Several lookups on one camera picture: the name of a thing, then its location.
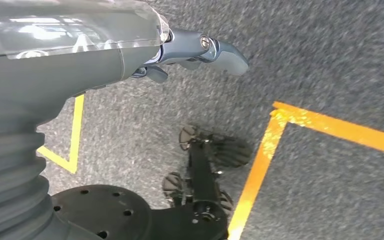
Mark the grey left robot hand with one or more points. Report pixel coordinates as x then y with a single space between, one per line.
62 66

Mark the yellow floor tape square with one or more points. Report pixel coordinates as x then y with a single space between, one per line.
261 159

